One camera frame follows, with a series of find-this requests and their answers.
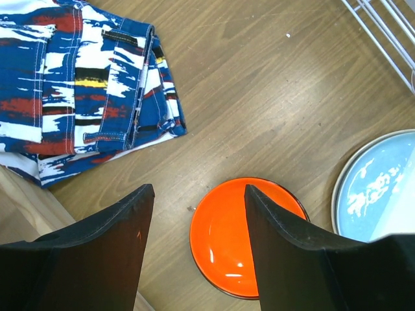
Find blue patterned cloth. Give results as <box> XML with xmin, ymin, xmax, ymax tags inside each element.
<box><xmin>1</xmin><ymin>1</ymin><xmax>187</xmax><ymax>188</ymax></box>

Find white wire dish rack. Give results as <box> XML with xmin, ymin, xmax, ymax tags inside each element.
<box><xmin>342</xmin><ymin>0</ymin><xmax>414</xmax><ymax>93</ymax></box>

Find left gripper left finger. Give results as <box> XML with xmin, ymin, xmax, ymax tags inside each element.
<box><xmin>1</xmin><ymin>184</ymin><xmax>154</xmax><ymax>310</ymax></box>

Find wooden tray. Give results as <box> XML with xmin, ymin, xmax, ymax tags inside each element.
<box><xmin>1</xmin><ymin>167</ymin><xmax>75</xmax><ymax>245</ymax></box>

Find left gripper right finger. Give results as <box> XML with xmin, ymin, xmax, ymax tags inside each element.
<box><xmin>244</xmin><ymin>185</ymin><xmax>414</xmax><ymax>310</ymax></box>

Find blue and cream plate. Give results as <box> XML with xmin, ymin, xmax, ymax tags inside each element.
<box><xmin>331</xmin><ymin>129</ymin><xmax>414</xmax><ymax>242</ymax></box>

